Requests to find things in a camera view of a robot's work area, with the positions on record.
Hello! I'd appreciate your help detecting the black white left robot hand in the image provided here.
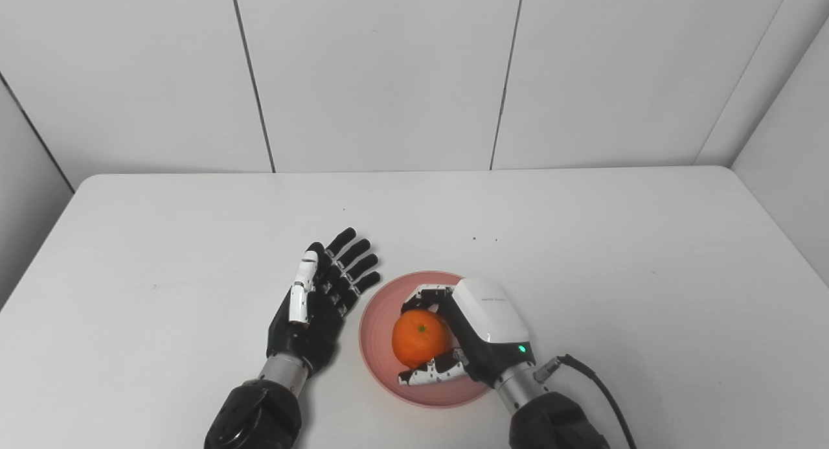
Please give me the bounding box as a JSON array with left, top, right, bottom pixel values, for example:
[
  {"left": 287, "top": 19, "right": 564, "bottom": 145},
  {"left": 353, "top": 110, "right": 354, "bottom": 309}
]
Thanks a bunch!
[{"left": 266, "top": 227, "right": 381, "bottom": 378}]

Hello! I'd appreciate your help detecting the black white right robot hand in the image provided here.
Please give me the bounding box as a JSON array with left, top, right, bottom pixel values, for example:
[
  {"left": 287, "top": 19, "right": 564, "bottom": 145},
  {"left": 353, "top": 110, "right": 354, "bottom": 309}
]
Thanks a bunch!
[{"left": 398, "top": 277, "right": 536, "bottom": 388}]

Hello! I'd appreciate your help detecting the pink round plate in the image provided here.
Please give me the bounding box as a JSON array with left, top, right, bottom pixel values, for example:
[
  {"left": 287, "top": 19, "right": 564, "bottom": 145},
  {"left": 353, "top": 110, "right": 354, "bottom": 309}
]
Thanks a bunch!
[{"left": 358, "top": 271, "right": 499, "bottom": 409}]

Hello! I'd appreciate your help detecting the orange fruit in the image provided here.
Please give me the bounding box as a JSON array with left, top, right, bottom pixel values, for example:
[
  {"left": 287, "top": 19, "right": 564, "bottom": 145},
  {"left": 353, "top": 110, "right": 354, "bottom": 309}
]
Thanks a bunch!
[{"left": 392, "top": 309, "right": 452, "bottom": 369}]

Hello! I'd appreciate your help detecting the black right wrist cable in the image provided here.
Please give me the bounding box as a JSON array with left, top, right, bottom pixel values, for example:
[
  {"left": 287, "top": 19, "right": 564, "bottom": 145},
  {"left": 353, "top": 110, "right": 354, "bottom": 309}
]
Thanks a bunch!
[{"left": 532, "top": 354, "right": 639, "bottom": 449}]

